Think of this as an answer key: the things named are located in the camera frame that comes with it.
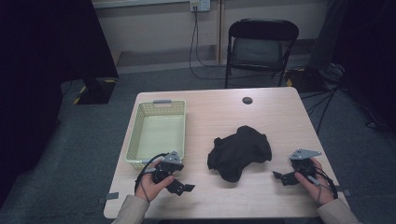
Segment pale green plastic basket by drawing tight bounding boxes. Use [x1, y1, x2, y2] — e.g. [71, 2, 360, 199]
[124, 99, 187, 171]

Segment white wall socket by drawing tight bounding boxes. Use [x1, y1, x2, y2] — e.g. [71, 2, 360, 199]
[190, 0, 212, 13]

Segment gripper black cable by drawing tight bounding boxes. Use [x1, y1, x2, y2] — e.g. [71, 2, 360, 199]
[312, 166, 339, 201]
[134, 152, 170, 194]

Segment black power cable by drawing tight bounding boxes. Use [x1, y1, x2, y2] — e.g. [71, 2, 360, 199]
[188, 6, 281, 80]

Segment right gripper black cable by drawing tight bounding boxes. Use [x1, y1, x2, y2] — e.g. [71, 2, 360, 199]
[312, 166, 339, 201]

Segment black cloth garment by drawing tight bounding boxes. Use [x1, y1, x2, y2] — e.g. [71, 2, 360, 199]
[206, 124, 273, 184]

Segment grey hanging cloth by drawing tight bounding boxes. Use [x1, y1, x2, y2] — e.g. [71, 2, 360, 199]
[305, 0, 344, 73]

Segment black box with yellow stripes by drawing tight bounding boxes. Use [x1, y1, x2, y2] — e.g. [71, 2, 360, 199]
[284, 66, 329, 94]

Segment black folding chair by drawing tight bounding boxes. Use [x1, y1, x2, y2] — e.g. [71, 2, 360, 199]
[224, 18, 300, 90]

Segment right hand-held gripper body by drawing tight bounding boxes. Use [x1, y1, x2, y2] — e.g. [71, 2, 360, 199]
[289, 148, 322, 180]

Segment coiled grey cables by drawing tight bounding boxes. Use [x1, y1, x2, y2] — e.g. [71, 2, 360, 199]
[321, 63, 346, 84]

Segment person's right hand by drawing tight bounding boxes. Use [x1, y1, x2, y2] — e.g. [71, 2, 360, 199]
[293, 157, 336, 206]

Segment person's left hand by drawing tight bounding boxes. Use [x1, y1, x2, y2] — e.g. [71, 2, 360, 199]
[134, 160, 176, 203]

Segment large dark curtain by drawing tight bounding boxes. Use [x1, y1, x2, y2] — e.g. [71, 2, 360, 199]
[0, 0, 120, 208]

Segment black tripod legs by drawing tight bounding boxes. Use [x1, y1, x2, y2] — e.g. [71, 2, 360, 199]
[300, 84, 347, 136]

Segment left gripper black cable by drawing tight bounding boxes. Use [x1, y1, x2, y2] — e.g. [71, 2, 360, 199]
[134, 152, 170, 194]

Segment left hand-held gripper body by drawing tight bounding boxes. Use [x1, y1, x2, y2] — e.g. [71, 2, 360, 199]
[151, 150, 186, 185]

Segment black stand base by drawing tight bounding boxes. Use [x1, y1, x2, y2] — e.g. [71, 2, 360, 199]
[73, 77, 119, 106]

